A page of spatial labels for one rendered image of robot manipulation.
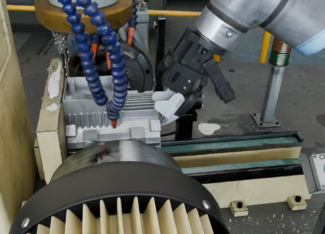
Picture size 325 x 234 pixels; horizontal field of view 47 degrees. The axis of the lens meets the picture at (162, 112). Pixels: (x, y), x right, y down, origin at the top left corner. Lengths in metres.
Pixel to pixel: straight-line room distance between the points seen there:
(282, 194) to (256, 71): 0.77
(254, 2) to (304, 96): 0.93
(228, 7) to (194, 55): 0.11
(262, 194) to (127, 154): 0.52
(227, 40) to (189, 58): 0.08
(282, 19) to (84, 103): 0.41
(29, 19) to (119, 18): 3.57
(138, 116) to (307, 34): 0.38
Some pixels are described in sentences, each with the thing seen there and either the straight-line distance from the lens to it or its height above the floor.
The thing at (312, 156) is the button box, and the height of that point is 1.08.
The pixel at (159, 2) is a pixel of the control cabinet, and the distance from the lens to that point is 3.91.
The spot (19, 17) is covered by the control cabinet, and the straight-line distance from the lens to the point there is 4.26.
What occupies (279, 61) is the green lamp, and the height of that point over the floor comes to 1.05.
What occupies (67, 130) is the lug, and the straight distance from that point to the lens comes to 0.79.
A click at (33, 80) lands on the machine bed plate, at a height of 0.80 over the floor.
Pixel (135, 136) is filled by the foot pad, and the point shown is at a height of 1.08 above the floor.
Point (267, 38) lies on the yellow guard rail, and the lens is 3.25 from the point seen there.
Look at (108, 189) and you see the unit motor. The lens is 0.25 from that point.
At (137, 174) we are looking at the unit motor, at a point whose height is 1.36.
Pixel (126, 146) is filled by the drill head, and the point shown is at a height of 1.16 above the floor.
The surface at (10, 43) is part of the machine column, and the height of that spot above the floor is 1.20.
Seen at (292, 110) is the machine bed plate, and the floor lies 0.80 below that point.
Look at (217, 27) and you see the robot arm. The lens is 0.68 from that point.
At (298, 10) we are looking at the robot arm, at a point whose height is 1.35.
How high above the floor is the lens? 1.55
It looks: 34 degrees down
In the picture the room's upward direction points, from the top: 2 degrees clockwise
